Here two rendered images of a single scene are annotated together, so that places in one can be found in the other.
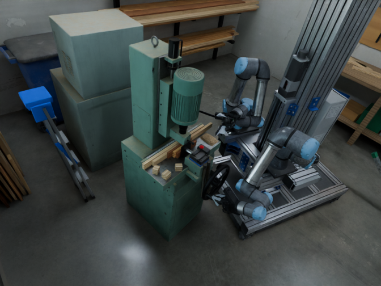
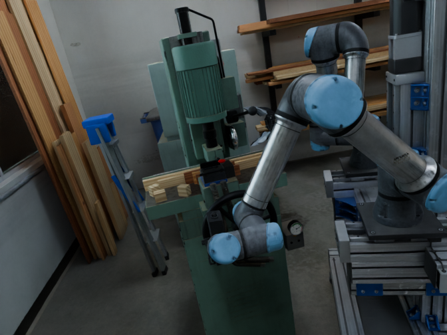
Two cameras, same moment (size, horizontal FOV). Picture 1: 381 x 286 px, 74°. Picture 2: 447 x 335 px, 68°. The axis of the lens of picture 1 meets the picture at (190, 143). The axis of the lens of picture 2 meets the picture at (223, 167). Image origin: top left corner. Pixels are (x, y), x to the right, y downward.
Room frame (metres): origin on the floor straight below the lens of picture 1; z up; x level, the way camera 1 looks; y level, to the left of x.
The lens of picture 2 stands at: (0.32, -0.97, 1.45)
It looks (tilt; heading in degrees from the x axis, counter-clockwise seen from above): 20 degrees down; 45
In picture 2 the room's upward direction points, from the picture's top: 10 degrees counter-clockwise
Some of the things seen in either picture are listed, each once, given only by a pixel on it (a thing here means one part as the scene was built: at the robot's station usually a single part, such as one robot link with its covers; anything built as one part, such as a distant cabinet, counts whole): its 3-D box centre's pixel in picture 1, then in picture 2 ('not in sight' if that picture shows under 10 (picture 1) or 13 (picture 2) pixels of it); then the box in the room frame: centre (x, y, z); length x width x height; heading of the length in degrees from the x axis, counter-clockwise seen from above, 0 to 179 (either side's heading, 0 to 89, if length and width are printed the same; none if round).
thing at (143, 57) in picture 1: (153, 97); (196, 110); (1.48, 0.30, 1.16); 0.22 x 0.22 x 0.72; 54
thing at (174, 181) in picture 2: (185, 142); (225, 169); (1.34, 0.04, 0.92); 0.61 x 0.02 x 0.04; 144
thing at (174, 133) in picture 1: (180, 135); (213, 154); (1.33, 0.08, 0.99); 0.14 x 0.07 x 0.09; 54
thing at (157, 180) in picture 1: (188, 160); (217, 191); (1.22, 0.00, 0.87); 0.61 x 0.30 x 0.06; 144
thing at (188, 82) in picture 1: (186, 97); (199, 83); (1.31, 0.06, 1.32); 0.18 x 0.18 x 0.31
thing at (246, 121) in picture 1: (241, 121); (323, 136); (1.55, -0.35, 1.03); 0.11 x 0.08 x 0.11; 99
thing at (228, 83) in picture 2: not in sight; (227, 92); (1.56, 0.15, 1.23); 0.09 x 0.08 x 0.15; 54
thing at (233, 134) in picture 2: not in sight; (232, 137); (1.49, 0.10, 1.02); 0.12 x 0.03 x 0.12; 54
